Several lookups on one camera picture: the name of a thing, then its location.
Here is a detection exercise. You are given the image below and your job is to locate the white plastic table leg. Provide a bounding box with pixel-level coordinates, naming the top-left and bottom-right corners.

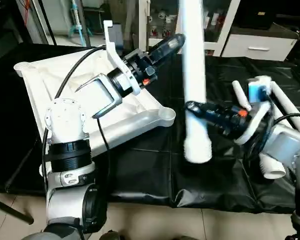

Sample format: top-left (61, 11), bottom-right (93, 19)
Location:
top-left (177, 0), bottom-right (214, 165)
top-left (232, 80), bottom-right (287, 180)
top-left (269, 81), bottom-right (300, 132)

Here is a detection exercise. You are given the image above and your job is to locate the white plastic table top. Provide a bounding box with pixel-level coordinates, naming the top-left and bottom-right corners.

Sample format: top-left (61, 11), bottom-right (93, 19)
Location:
top-left (13, 47), bottom-right (177, 177)

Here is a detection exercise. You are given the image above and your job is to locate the white glass-door cabinet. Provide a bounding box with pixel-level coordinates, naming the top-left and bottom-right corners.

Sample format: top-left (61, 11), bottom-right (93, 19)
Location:
top-left (138, 0), bottom-right (241, 57)

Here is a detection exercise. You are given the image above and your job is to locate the blue metal stand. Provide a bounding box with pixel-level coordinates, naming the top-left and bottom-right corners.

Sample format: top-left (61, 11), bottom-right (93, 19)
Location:
top-left (69, 0), bottom-right (99, 49)

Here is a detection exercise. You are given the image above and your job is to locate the black work mat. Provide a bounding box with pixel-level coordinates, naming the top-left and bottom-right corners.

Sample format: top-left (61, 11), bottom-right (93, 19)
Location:
top-left (0, 42), bottom-right (300, 209)

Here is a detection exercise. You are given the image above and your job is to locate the white drawer unit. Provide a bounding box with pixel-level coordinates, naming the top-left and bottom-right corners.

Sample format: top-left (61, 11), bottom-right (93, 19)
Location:
top-left (220, 27), bottom-right (299, 62)

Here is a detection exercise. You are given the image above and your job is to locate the black box with yellow label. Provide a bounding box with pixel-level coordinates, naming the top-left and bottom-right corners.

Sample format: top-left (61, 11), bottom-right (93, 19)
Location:
top-left (239, 0), bottom-right (282, 29)

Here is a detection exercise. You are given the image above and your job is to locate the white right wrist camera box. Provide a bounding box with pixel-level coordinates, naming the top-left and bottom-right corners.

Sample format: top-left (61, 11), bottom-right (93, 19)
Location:
top-left (234, 75), bottom-right (274, 147)

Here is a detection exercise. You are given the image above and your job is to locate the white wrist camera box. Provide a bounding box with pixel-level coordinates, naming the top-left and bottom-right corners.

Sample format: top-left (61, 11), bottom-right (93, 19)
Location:
top-left (102, 20), bottom-right (127, 72)
top-left (234, 75), bottom-right (274, 147)

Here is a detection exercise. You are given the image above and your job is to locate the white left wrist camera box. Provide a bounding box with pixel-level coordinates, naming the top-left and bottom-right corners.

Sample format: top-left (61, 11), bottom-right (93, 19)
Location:
top-left (102, 20), bottom-right (127, 72)

